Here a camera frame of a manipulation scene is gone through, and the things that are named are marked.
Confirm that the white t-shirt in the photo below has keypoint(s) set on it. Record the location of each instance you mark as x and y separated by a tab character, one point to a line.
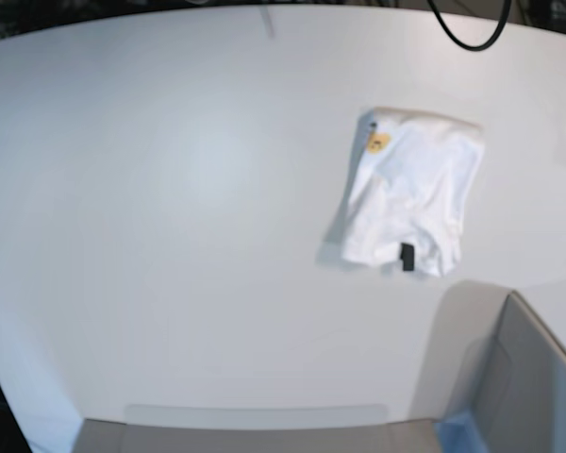
409	176

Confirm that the grey cardboard box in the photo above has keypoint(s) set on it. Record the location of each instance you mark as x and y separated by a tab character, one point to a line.
494	373

